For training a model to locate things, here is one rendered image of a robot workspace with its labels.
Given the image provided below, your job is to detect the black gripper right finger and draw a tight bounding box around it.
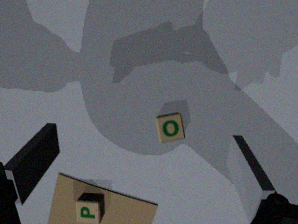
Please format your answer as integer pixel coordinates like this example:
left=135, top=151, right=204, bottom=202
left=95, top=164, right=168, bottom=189
left=226, top=135, right=298, bottom=224

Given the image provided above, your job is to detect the tan flat mat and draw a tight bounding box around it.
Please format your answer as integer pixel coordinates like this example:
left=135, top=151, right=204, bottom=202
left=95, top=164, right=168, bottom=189
left=48, top=173, right=158, bottom=224

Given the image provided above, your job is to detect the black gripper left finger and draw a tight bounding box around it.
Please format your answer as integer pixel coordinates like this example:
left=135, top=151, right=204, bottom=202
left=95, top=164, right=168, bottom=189
left=0, top=123, right=60, bottom=224

